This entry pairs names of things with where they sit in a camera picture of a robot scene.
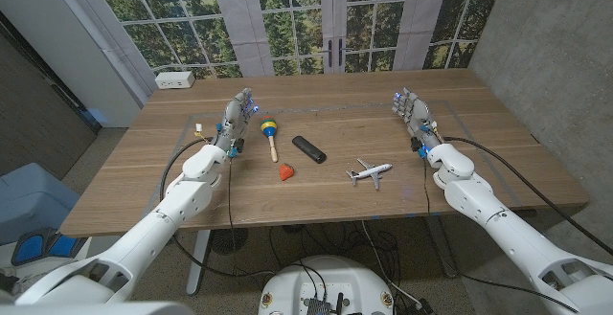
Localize white power outlet box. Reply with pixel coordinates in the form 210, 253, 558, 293
154, 70, 196, 90

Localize white table leg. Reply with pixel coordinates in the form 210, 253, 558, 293
185, 229, 212, 297

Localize black floor cable tangle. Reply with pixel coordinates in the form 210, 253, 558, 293
267, 218, 432, 315

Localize blue and black foot pedal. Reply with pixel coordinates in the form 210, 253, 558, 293
10, 227, 87, 267

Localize white toy airplane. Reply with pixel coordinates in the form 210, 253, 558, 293
345, 158, 394, 191

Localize colourful striped wooden maraca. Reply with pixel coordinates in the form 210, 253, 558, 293
260, 116, 280, 164

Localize blue-grey upholstered seat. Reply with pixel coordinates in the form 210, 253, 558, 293
0, 162, 81, 247

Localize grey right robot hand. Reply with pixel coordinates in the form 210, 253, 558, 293
391, 87, 444, 158

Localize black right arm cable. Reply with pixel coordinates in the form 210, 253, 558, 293
443, 135, 613, 258

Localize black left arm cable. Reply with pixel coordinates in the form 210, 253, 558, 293
159, 136, 277, 279

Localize black tv remote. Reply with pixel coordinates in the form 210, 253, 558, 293
291, 135, 328, 165

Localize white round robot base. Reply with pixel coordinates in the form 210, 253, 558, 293
257, 255, 395, 315

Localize printed window backdrop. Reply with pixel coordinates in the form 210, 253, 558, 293
45, 0, 509, 79

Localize grey table leg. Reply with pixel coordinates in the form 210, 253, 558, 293
423, 216, 459, 279

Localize black round floor fan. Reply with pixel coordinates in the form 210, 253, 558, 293
209, 227, 249, 257

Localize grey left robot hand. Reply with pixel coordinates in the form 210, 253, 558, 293
213, 87, 261, 159

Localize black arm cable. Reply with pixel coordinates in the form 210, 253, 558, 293
443, 135, 613, 258
159, 136, 277, 279

